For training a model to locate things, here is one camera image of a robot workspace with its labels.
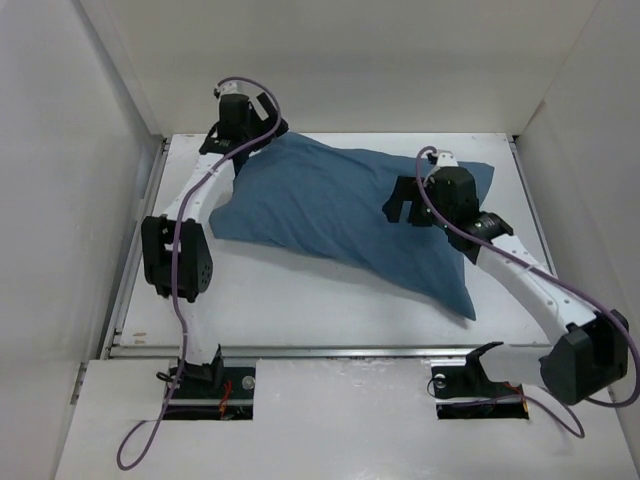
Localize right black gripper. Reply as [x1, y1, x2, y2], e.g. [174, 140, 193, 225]
[382, 174, 454, 231]

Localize blue pillowcase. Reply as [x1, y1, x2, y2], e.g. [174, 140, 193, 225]
[209, 132, 476, 319]

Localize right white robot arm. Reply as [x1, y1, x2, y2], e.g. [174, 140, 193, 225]
[382, 166, 639, 405]

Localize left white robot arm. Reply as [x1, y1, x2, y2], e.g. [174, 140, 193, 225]
[141, 87, 288, 397]

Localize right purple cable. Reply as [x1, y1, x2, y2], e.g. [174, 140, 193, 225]
[414, 145, 640, 440]

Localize purple cable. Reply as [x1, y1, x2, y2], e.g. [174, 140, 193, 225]
[414, 145, 640, 440]
[115, 75, 287, 472]

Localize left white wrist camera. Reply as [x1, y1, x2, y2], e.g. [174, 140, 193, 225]
[214, 80, 244, 100]

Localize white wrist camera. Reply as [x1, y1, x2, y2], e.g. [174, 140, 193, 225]
[427, 150, 458, 172]
[214, 80, 244, 100]

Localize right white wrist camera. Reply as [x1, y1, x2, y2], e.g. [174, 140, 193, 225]
[427, 150, 458, 172]

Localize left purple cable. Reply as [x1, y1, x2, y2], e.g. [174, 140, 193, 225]
[115, 75, 287, 472]

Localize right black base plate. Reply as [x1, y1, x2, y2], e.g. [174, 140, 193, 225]
[427, 364, 529, 420]

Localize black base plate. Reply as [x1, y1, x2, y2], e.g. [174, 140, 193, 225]
[163, 366, 256, 421]
[427, 364, 529, 420]

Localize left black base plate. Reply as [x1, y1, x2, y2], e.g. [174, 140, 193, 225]
[163, 366, 256, 421]

